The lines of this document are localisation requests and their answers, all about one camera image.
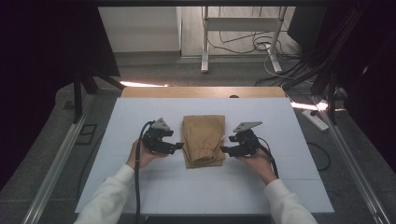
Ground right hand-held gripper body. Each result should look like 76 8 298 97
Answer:
228 120 263 158

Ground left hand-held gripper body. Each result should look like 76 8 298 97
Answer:
141 117 176 156

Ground tan pants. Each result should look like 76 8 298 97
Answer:
181 114 227 170

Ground person's left hand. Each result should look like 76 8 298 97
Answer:
125 138 169 171

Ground person's right hand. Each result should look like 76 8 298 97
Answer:
234 147 278 185

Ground white power strip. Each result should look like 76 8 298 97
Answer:
301 108 330 132

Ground black metal stand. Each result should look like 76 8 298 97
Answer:
73 69 125 124
311 71 339 125

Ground white cabinet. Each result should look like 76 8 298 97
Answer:
97 7 182 54

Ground dark curtain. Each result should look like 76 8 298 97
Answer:
0 0 120 190
288 0 396 175

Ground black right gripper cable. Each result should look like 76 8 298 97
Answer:
256 135 280 180

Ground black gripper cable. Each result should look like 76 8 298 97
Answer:
134 120 157 224
256 135 280 180

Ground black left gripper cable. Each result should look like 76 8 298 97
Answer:
134 120 157 224

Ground black floor bracket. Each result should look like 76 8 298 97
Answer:
75 123 98 146

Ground black looped floor cable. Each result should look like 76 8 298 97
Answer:
306 141 332 172

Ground tangle of black floor cables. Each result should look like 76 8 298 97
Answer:
206 31 314 89

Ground aluminium rail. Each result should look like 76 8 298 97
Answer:
21 92 96 224
314 96 393 224

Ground white metal stand frame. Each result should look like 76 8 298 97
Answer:
200 6 289 74

